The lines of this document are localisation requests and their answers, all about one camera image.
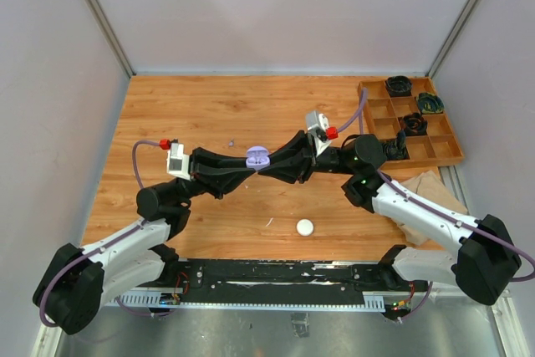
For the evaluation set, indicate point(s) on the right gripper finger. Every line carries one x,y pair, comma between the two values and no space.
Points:
299,144
286,171

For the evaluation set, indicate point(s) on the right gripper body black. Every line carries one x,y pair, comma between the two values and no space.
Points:
319,164

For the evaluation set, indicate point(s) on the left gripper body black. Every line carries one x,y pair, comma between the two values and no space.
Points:
196,186

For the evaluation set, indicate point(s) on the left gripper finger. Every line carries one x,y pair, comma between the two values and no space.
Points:
203,157
219,182

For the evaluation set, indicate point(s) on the purple earbud charging case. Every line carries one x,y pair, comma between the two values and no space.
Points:
257,158

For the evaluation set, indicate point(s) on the white earbud charging case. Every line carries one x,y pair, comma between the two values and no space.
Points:
305,227

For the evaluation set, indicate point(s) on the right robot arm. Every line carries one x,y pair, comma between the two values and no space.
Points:
478,255

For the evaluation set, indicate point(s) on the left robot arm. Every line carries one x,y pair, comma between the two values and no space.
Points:
80,280

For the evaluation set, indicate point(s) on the dark blue rolled sock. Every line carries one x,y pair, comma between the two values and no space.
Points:
395,149

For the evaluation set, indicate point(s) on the wooden compartment tray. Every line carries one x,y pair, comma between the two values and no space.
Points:
440,147

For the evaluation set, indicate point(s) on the black orange rolled sock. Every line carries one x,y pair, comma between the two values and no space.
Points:
414,124

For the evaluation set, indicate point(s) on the beige cloth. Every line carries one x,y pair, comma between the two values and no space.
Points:
429,186

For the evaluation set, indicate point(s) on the dark green rolled sock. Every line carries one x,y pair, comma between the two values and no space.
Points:
429,104

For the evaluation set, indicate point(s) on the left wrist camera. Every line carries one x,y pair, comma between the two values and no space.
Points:
177,161

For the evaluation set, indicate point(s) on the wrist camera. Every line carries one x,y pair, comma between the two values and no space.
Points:
321,130
177,161

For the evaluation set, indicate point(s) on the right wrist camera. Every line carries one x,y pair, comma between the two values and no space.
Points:
321,130

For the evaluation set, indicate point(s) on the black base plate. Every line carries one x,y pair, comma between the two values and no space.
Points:
273,283

